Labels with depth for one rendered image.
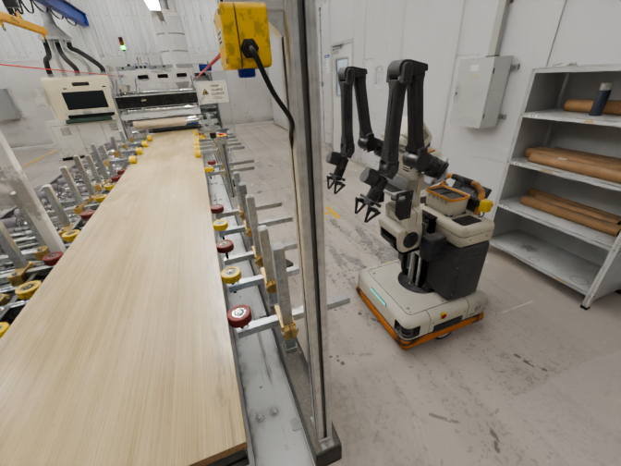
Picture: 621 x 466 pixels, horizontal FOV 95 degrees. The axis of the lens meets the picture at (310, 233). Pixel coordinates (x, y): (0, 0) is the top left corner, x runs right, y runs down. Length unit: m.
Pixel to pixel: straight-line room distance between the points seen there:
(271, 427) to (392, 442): 0.83
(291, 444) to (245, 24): 1.03
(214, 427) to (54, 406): 0.43
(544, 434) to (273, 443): 1.40
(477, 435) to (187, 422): 1.44
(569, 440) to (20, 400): 2.16
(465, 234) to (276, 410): 1.28
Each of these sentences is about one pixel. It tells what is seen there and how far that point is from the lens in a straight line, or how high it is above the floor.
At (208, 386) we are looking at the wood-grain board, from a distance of 0.88.
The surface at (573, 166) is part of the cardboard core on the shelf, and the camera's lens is 2.72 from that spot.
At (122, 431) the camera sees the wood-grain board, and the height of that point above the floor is 0.90.
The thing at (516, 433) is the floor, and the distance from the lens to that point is 1.99.
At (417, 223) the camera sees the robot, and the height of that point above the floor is 0.83.
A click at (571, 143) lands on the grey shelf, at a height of 1.00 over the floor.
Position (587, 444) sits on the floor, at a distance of 2.13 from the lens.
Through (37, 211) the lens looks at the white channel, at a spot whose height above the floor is 1.10.
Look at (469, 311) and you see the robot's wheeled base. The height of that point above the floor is 0.20.
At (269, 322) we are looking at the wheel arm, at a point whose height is 0.83.
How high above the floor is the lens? 1.59
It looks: 29 degrees down
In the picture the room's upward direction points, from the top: 4 degrees counter-clockwise
